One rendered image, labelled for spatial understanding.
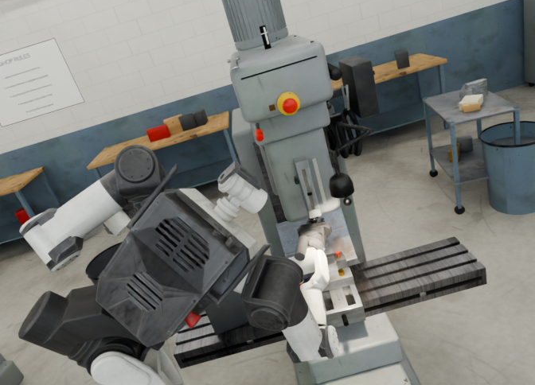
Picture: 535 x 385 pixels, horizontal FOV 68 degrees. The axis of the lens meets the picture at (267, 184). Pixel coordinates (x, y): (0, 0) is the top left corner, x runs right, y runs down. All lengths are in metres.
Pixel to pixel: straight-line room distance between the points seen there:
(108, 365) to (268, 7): 1.16
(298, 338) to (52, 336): 0.56
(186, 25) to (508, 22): 4.30
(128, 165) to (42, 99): 5.22
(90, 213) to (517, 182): 3.12
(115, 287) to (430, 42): 5.60
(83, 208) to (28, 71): 5.18
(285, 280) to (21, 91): 5.56
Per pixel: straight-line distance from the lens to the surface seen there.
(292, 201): 1.34
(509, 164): 3.48
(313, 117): 1.22
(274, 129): 1.21
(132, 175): 0.94
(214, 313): 1.61
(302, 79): 1.09
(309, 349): 1.09
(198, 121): 5.16
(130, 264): 0.87
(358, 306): 1.49
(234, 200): 0.96
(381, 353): 1.61
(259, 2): 1.44
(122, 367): 1.07
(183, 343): 1.74
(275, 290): 0.92
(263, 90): 1.08
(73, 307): 1.05
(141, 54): 5.63
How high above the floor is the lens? 2.01
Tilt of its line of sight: 24 degrees down
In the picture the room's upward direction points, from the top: 17 degrees counter-clockwise
